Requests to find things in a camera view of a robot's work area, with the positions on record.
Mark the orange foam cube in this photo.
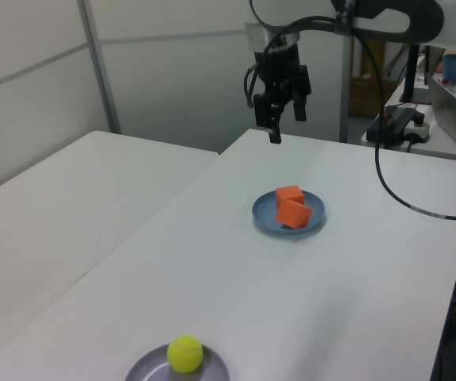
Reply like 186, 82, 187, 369
274, 198, 314, 230
274, 184, 306, 214

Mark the black power box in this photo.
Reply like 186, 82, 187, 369
366, 105, 416, 146

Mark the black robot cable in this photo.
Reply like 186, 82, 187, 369
245, 14, 456, 220

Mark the grey laptop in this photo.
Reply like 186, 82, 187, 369
425, 71, 456, 158

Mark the blue cup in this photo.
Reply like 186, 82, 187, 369
442, 53, 456, 84

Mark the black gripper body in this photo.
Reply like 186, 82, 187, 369
253, 42, 304, 94

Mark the black monitor stand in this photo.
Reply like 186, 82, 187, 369
397, 45, 432, 105

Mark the white desk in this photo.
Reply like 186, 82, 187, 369
361, 55, 456, 163

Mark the yellow tennis ball black print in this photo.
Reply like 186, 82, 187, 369
166, 333, 204, 374

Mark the grey partition post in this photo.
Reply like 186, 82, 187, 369
77, 0, 122, 135
338, 33, 362, 144

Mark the blue plate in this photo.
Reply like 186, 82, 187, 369
251, 189, 327, 239

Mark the white box with black knob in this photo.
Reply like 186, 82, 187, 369
404, 112, 431, 144

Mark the cardboard box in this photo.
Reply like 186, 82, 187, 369
349, 75, 398, 118

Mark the purple plate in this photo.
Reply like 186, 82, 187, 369
123, 343, 231, 381

